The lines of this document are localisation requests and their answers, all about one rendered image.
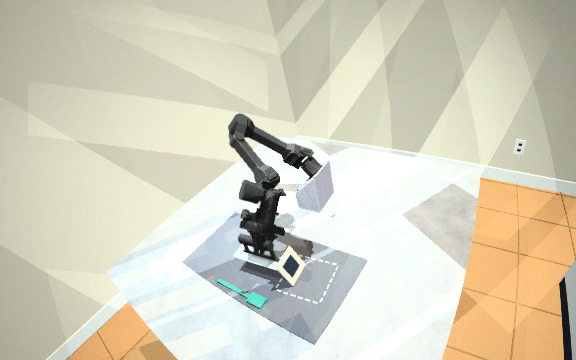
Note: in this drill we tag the turquoise flat bar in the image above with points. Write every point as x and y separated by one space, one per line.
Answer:
253 298

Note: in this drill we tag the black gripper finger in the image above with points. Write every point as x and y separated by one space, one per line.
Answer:
258 240
268 238

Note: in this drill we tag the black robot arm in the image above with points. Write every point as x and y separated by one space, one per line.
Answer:
265 176

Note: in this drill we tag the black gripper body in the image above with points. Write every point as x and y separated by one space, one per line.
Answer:
264 222

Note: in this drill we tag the peach square tile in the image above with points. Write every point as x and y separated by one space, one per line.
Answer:
290 266

